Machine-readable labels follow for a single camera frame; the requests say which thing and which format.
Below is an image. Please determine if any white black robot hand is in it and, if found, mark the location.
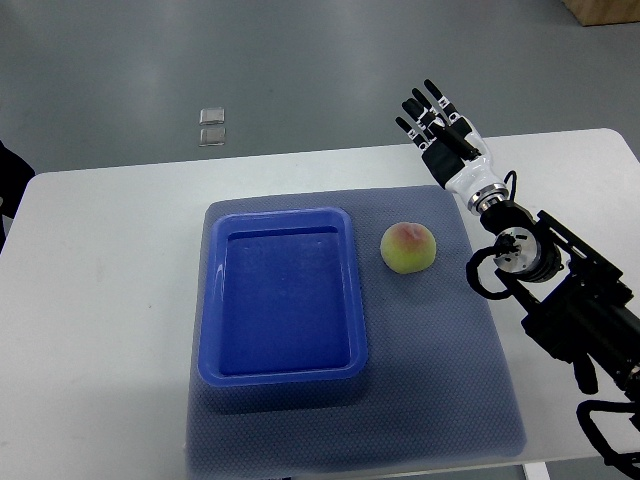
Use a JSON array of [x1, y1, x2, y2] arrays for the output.
[[396, 79, 508, 216]]

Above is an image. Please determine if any blue grey table mat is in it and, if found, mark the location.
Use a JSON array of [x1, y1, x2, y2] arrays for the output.
[[186, 186, 526, 479]]

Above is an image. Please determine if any blue plastic tray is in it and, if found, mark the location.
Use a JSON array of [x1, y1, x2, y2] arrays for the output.
[[197, 207, 368, 388]]

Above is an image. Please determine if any green red peach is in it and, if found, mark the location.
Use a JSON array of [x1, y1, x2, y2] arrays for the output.
[[380, 222, 437, 275]]

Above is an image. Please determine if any upper metal floor plate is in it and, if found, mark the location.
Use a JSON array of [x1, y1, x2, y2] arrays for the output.
[[199, 107, 225, 125]]

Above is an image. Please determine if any black object at left edge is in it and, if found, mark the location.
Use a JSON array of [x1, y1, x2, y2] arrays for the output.
[[0, 143, 35, 247]]

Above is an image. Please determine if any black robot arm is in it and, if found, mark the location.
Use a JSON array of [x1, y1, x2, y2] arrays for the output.
[[466, 182, 639, 479]]

